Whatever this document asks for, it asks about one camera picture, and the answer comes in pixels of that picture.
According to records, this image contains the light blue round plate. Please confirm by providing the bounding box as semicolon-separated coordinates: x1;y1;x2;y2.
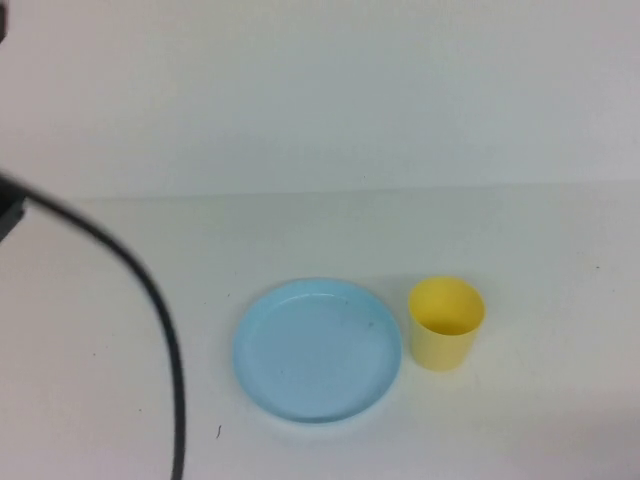
232;277;404;425

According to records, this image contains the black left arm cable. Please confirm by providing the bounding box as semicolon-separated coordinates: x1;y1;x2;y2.
0;169;187;480

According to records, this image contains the yellow plastic cup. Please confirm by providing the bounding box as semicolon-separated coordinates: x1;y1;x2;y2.
407;275;487;373

